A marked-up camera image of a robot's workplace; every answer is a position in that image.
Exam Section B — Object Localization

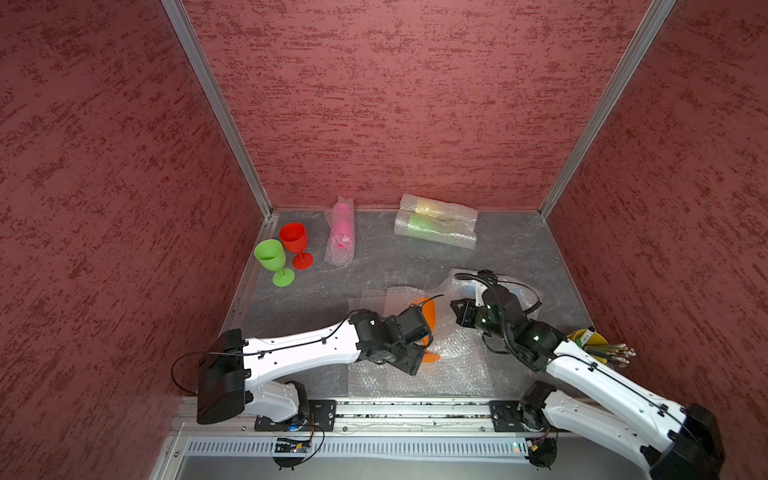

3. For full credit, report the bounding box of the yellow cup with pens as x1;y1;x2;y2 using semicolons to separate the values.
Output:
568;326;636;368

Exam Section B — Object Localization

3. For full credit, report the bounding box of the orange glass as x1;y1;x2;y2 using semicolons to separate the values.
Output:
413;298;440;364

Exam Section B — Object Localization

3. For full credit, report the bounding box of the white perforated cable duct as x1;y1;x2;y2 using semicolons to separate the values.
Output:
183;436;528;463

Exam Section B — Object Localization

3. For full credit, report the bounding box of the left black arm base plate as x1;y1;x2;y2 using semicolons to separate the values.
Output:
254;399;338;432

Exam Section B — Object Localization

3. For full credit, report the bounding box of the light green glass in bubble wrap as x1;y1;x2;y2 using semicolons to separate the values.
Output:
394;210;477;250

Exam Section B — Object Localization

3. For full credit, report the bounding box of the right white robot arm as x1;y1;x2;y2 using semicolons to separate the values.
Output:
450;279;725;479

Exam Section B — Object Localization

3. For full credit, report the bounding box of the pink glass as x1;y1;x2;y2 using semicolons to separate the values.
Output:
324;196;355;267

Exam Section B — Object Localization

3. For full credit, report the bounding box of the aluminium front rail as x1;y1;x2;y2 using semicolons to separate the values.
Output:
173;395;655;438

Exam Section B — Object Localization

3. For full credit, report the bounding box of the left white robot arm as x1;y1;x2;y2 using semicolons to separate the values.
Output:
196;305;433;425

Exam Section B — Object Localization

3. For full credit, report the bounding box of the clear bubble wrap sheet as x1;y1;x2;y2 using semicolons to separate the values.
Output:
346;290;529;398
382;268;493;398

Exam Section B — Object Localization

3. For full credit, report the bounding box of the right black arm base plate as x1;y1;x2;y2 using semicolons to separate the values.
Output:
488;400;551;435

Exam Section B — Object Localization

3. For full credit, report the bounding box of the red wine glass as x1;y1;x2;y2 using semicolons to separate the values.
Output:
279;223;314;270

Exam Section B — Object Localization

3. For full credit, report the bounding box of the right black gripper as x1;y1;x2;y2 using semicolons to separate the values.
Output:
449;297;511;343

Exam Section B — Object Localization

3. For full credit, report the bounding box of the yellow glass in bubble wrap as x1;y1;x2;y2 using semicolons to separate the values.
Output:
399;193;479;224

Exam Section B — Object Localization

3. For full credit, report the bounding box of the blue glass in bubble wrap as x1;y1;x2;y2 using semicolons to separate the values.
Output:
450;269;543;316

